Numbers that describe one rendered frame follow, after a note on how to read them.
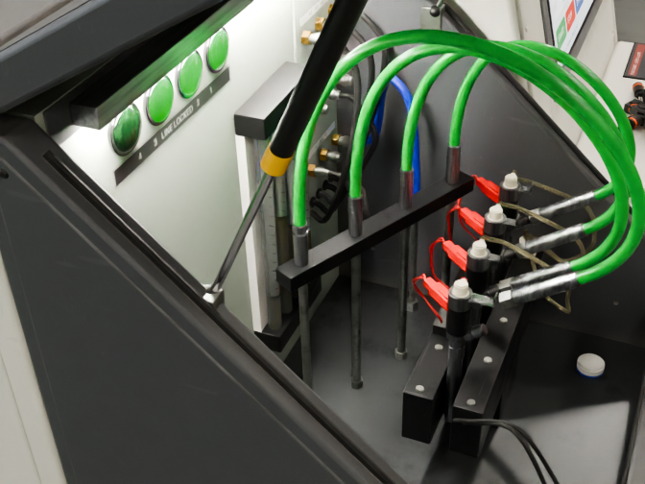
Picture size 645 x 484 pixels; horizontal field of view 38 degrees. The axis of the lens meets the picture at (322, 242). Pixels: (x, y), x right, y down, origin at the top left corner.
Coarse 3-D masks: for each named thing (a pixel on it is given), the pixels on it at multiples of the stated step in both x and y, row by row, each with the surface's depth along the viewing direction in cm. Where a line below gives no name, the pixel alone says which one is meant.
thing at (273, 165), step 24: (336, 0) 56; (360, 0) 55; (336, 24) 57; (336, 48) 58; (312, 72) 60; (312, 96) 61; (288, 120) 63; (288, 144) 64; (264, 168) 66; (264, 192) 68; (240, 240) 72; (216, 288) 77
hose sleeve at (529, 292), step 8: (576, 272) 101; (544, 280) 103; (552, 280) 102; (560, 280) 101; (568, 280) 101; (576, 280) 100; (520, 288) 105; (528, 288) 104; (536, 288) 103; (544, 288) 102; (552, 288) 102; (560, 288) 101; (568, 288) 101; (512, 296) 105; (520, 296) 104; (528, 296) 104; (536, 296) 103; (544, 296) 103
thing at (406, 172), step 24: (528, 48) 106; (432, 72) 111; (552, 72) 105; (408, 120) 116; (408, 144) 118; (624, 144) 107; (408, 168) 121; (408, 192) 123; (600, 216) 114; (528, 240) 121; (552, 240) 118
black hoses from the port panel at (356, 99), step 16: (368, 16) 126; (368, 64) 125; (384, 64) 128; (368, 80) 126; (352, 96) 128; (352, 128) 125; (352, 144) 126; (368, 160) 134; (336, 176) 131; (320, 192) 139; (336, 192) 131; (320, 208) 137; (336, 208) 136; (368, 208) 133
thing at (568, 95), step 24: (360, 48) 95; (384, 48) 94; (480, 48) 90; (504, 48) 89; (336, 72) 97; (528, 72) 89; (576, 96) 89; (312, 120) 102; (600, 120) 89; (624, 168) 91; (600, 264) 99
